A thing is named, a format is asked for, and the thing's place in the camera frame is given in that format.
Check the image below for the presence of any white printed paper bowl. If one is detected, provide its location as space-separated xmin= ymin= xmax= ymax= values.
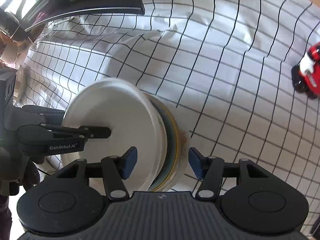
xmin=61 ymin=78 xmax=167 ymax=193

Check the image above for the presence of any yellow rimmed white bowl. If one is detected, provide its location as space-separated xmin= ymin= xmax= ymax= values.
xmin=154 ymin=96 xmax=182 ymax=192

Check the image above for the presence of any blue enamel bowl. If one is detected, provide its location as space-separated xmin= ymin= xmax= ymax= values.
xmin=150 ymin=97 xmax=177 ymax=192

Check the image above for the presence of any black gloved left hand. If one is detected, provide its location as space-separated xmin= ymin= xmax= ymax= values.
xmin=1 ymin=147 xmax=45 ymax=239

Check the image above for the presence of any red panda robot figurine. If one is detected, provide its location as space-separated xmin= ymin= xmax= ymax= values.
xmin=291 ymin=42 xmax=320 ymax=100

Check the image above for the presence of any white checkered tablecloth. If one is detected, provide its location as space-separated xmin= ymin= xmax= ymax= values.
xmin=17 ymin=0 xmax=319 ymax=236

